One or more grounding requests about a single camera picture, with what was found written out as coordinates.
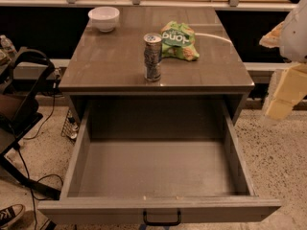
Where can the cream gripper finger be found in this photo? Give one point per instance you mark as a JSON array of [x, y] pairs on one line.
[[272, 38], [290, 90]]

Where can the green chip bag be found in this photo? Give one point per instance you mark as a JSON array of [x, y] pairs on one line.
[[178, 41]]

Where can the black white sneaker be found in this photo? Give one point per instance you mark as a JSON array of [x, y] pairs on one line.
[[10, 215]]

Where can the clear plastic bottle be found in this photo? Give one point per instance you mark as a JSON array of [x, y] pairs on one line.
[[8, 46]]

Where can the open grey drawer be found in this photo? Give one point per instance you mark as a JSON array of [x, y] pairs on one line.
[[159, 155]]

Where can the redbull can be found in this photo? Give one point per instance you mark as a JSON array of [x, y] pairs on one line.
[[152, 56]]

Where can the black drawer handle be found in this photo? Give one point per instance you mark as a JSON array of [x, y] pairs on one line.
[[162, 219]]

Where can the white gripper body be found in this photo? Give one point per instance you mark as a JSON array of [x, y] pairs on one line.
[[295, 35]]

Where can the white bowl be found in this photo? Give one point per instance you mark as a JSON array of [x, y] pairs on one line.
[[104, 19]]

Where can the grey cabinet with top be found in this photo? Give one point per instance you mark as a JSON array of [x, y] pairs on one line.
[[113, 63]]

